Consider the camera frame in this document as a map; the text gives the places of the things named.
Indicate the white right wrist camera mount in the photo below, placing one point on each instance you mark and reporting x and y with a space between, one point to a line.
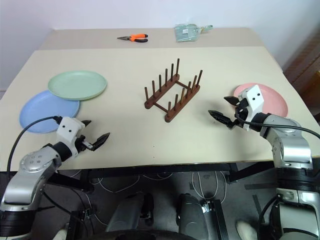
255 100

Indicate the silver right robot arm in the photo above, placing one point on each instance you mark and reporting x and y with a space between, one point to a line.
287 145

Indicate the pink plate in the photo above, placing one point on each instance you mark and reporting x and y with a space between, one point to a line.
272 100

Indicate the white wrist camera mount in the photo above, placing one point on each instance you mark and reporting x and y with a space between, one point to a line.
68 127
255 100

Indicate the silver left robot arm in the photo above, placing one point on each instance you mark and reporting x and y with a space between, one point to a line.
32 160

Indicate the black table frame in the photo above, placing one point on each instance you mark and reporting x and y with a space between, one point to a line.
150 170

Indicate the blue plate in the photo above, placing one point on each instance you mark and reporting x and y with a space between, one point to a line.
40 110

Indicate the clear plastic bag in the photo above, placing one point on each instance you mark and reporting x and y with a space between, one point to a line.
186 33

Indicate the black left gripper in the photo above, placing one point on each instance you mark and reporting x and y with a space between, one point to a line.
81 145

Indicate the dark rounded robot leg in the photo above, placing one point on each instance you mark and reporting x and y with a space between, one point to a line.
126 212
191 215

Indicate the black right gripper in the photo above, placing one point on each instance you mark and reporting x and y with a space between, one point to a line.
242 112

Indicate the brown wooden dish rack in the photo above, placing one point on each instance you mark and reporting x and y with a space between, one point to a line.
149 103

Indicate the green plate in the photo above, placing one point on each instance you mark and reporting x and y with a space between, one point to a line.
77 83

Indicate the white rounded foot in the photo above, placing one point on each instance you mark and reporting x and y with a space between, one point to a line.
246 230
61 232

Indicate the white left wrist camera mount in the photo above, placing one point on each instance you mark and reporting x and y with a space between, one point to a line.
68 127

